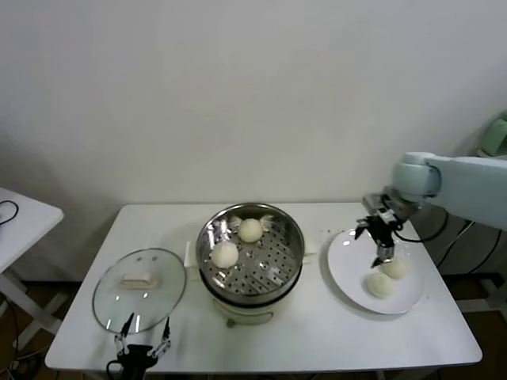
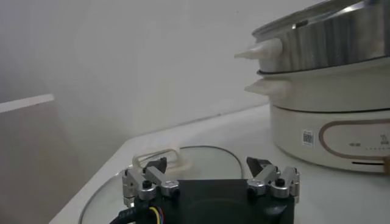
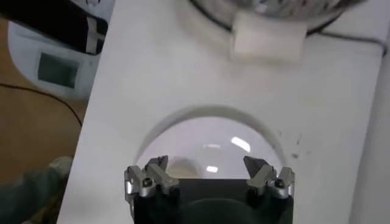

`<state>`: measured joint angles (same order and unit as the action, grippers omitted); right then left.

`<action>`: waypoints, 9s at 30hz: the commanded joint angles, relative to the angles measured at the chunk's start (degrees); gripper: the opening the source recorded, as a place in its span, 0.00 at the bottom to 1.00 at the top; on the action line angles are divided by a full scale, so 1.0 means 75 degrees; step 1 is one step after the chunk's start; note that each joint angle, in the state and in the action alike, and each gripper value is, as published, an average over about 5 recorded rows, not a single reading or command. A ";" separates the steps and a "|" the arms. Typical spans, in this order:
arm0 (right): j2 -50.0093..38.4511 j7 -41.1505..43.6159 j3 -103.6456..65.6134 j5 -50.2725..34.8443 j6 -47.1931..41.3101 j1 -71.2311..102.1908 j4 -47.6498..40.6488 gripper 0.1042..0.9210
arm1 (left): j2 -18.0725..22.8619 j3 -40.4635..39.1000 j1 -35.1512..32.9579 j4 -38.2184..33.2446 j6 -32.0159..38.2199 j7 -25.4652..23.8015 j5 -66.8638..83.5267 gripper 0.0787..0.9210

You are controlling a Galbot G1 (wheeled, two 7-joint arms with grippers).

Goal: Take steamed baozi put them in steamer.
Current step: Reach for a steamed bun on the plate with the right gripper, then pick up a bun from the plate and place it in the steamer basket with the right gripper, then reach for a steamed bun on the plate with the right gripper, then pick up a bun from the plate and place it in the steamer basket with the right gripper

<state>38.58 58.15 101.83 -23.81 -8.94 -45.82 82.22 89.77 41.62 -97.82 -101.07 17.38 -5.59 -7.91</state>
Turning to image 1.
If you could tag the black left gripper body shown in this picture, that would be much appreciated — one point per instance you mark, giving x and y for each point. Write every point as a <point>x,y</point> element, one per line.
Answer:
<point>136,356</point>

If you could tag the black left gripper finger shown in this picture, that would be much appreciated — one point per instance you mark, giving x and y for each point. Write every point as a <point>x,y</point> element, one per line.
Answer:
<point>167,330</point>
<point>127,326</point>

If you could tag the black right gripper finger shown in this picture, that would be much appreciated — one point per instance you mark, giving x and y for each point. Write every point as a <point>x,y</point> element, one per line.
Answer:
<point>386,253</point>
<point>362,224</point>

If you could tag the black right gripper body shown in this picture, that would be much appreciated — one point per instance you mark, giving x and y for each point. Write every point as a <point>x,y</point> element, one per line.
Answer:
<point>382,231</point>

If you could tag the white steamed baozi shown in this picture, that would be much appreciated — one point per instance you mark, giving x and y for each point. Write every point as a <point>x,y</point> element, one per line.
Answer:
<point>380,286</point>
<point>224,255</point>
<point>396,270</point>
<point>250,230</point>

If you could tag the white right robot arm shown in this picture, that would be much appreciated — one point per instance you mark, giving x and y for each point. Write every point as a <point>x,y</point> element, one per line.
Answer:
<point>467,178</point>

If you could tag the perforated steel steamer basket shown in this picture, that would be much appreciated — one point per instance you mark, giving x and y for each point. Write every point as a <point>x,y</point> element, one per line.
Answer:
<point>261,277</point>

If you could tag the white round plate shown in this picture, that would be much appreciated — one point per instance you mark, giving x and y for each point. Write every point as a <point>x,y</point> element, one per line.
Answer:
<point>348,277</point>

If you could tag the cream electric cooker base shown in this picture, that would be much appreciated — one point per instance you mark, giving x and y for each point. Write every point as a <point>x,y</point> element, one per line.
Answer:
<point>245,314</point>

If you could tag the white folding side table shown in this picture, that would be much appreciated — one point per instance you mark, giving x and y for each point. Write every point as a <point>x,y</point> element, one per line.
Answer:
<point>31,221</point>

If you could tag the pale green container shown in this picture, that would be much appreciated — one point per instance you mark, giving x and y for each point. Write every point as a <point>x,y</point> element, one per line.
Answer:
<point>497,136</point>

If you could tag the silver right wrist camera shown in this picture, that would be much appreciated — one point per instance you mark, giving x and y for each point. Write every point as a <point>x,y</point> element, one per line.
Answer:
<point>376,204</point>

